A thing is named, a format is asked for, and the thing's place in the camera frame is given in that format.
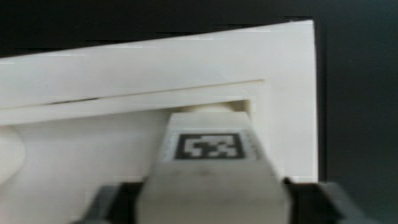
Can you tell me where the white table leg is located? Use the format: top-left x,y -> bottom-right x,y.
137,103 -> 290,224

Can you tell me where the white square table top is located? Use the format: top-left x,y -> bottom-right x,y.
0,22 -> 318,224

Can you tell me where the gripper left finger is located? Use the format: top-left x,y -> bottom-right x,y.
71,182 -> 144,224

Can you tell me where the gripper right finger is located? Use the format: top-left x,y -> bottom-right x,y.
283,178 -> 381,224

